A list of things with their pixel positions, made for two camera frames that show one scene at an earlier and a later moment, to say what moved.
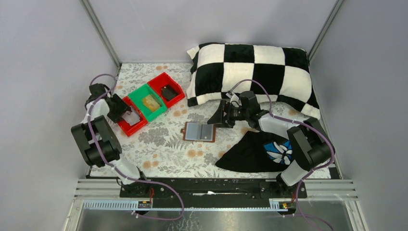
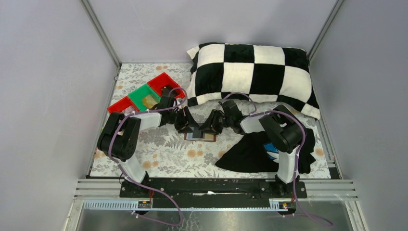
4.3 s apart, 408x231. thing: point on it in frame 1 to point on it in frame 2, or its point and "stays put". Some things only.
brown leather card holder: (199, 131) stays put
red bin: (164, 79) stays put
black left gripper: (122, 107) to (184, 127)
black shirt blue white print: (258, 151) stays put
